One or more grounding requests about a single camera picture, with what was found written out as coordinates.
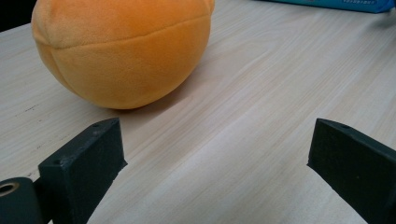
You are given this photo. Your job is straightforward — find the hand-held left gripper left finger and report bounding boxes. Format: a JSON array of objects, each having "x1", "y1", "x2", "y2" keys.
[{"x1": 37, "y1": 117, "x2": 128, "y2": 224}]

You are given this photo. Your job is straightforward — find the orange plush ball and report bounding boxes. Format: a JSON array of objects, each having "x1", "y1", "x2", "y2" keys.
[{"x1": 31, "y1": 0, "x2": 217, "y2": 110}]

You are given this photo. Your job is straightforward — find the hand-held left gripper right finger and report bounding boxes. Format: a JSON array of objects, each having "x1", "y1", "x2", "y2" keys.
[{"x1": 307, "y1": 118, "x2": 396, "y2": 224}]

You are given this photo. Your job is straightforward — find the blue wet wipes packet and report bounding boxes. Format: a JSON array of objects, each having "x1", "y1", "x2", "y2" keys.
[{"x1": 255, "y1": 0, "x2": 396, "y2": 14}]

